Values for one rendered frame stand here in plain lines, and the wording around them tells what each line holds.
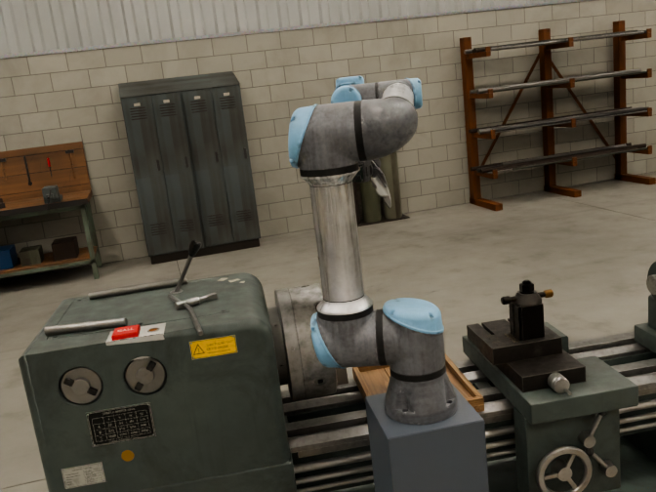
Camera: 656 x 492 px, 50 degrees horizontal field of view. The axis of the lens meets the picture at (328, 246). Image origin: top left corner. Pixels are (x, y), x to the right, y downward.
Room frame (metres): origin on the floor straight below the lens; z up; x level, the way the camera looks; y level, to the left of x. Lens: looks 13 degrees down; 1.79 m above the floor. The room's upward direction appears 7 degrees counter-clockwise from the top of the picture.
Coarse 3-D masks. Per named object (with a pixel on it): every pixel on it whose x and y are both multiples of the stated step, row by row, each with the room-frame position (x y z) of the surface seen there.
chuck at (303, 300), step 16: (288, 288) 1.88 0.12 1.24; (304, 288) 1.86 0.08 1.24; (320, 288) 1.85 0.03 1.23; (304, 304) 1.79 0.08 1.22; (304, 320) 1.75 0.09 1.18; (304, 336) 1.72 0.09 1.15; (304, 352) 1.71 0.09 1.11; (304, 368) 1.71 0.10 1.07; (320, 368) 1.71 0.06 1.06; (304, 384) 1.72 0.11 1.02; (336, 384) 1.74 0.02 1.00
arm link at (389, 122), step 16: (400, 80) 1.72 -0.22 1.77; (416, 80) 1.71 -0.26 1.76; (384, 96) 1.56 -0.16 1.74; (400, 96) 1.49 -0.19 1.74; (416, 96) 1.69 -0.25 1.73; (368, 112) 1.31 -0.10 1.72; (384, 112) 1.32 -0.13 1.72; (400, 112) 1.34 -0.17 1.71; (416, 112) 1.40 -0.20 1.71; (368, 128) 1.30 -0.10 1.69; (384, 128) 1.30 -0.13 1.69; (400, 128) 1.32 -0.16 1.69; (416, 128) 1.39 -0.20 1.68; (368, 144) 1.30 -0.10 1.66; (384, 144) 1.31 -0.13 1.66; (400, 144) 1.34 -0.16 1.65
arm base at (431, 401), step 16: (400, 384) 1.31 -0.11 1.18; (416, 384) 1.29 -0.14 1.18; (432, 384) 1.29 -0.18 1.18; (448, 384) 1.32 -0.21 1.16; (400, 400) 1.30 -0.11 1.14; (416, 400) 1.28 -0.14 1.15; (432, 400) 1.28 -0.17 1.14; (448, 400) 1.32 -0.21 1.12; (400, 416) 1.29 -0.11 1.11; (416, 416) 1.28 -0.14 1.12; (432, 416) 1.27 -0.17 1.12; (448, 416) 1.29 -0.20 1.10
